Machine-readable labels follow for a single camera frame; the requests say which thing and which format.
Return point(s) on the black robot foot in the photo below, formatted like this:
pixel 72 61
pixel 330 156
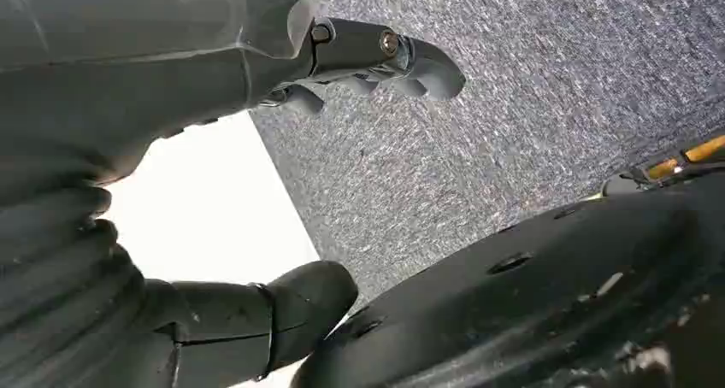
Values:
pixel 510 317

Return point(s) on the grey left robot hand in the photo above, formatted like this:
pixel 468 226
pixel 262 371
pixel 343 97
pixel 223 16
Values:
pixel 130 62

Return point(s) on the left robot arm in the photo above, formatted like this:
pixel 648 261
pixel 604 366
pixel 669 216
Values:
pixel 56 300

